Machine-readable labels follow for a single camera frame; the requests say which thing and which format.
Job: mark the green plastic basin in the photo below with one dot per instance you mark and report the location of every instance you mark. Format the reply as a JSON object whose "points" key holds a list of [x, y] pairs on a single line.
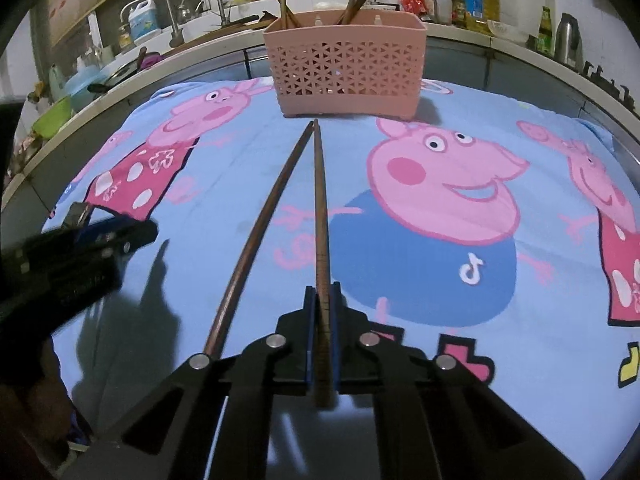
{"points": [[52, 117]]}

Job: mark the tall silver kitchen faucet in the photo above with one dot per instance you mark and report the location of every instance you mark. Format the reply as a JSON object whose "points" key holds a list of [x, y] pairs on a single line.
{"points": [[205, 2]]}

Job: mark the green glass bottle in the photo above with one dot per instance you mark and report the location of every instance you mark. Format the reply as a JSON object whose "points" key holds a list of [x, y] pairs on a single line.
{"points": [[545, 32]]}

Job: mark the person's left forearm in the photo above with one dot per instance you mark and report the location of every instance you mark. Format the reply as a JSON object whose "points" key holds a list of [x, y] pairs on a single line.
{"points": [[45, 395]]}

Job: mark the blue cartoon pig printed blanket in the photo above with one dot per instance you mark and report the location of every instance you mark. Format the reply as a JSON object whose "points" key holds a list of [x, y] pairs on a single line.
{"points": [[210, 270]]}

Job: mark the brown notched wooden chopstick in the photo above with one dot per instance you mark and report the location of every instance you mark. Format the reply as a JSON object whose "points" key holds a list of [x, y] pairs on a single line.
{"points": [[320, 210]]}

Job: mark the stainless steel kettle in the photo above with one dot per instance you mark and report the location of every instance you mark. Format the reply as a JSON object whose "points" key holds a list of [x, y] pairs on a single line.
{"points": [[569, 40]]}

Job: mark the black gas stove grates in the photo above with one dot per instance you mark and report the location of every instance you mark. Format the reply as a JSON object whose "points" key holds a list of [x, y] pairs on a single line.
{"points": [[612, 85]]}

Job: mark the white bowl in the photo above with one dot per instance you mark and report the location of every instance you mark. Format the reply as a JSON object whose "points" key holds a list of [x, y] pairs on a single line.
{"points": [[507, 31]]}

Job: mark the purple cloth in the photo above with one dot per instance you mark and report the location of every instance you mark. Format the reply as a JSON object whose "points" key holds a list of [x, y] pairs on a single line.
{"points": [[151, 60]]}

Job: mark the blue plastic basin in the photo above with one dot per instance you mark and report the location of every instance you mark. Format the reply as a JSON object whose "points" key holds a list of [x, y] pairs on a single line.
{"points": [[85, 87]]}

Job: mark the dark frying pan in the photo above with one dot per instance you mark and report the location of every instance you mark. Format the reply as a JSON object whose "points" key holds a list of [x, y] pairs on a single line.
{"points": [[117, 72]]}

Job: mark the red snack packet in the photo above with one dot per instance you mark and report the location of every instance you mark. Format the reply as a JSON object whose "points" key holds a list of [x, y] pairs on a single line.
{"points": [[412, 2]]}

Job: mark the dark brown wooden chopstick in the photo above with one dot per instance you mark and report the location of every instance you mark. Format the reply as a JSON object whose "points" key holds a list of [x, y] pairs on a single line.
{"points": [[257, 235]]}

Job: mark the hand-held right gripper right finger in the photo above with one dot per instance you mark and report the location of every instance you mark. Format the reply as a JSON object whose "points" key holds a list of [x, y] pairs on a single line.
{"points": [[336, 320]]}

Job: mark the yellow cooking oil bottle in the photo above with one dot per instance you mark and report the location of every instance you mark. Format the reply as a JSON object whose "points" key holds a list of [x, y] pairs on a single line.
{"points": [[482, 5]]}

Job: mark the curved silver water tap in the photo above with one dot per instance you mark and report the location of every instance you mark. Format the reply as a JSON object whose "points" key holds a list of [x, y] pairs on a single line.
{"points": [[167, 15]]}

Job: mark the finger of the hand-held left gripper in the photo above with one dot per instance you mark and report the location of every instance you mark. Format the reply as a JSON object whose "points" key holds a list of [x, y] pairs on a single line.
{"points": [[107, 230], [65, 257]]}

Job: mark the pink plastic lattice basket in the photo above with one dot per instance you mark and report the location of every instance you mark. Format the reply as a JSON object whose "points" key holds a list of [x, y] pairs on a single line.
{"points": [[350, 70]]}

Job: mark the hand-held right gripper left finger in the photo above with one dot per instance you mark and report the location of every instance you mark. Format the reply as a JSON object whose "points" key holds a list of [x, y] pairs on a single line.
{"points": [[310, 320]]}

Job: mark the white blue detergent jug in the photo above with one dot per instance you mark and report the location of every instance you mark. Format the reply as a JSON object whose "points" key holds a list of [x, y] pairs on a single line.
{"points": [[145, 22]]}

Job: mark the small yellow label jar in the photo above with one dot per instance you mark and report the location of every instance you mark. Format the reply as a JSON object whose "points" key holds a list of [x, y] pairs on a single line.
{"points": [[125, 37]]}

